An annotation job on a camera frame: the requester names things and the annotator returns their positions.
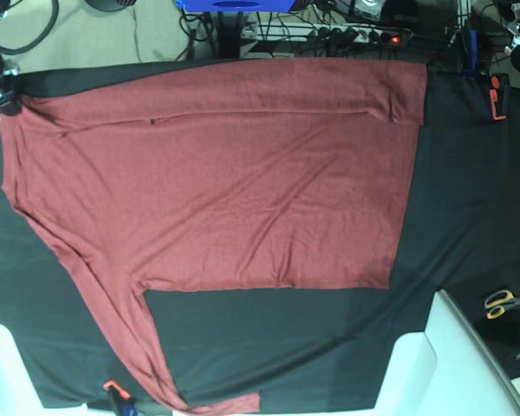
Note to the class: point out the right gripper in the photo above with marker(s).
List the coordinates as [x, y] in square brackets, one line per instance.
[10, 103]

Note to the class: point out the red long-sleeve T-shirt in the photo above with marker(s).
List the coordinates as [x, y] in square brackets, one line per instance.
[253, 174]

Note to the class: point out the blue plastic bin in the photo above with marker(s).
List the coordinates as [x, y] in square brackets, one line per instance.
[197, 6]

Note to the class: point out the white power strip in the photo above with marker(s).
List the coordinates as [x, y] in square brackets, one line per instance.
[302, 32]

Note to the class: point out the orange blue clamp bottom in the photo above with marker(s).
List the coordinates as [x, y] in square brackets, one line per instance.
[121, 401]

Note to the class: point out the blue clamp at right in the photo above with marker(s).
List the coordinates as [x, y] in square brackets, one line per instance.
[470, 64]

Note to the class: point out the black table cloth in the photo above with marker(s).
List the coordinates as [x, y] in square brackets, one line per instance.
[303, 350]

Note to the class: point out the orange black clamp right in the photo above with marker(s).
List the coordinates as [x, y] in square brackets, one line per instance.
[499, 95]

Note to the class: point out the black camera stand post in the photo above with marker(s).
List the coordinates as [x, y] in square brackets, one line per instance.
[229, 27]

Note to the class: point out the white left table frame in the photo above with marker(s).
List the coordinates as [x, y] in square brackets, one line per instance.
[17, 393]

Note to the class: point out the white table frame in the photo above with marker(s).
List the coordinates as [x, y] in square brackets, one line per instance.
[446, 369]
[17, 393]

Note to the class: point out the white right table frame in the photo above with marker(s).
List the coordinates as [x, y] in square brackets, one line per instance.
[446, 369]

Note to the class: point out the yellow-handled scissors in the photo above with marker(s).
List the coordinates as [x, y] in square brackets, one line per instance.
[499, 303]

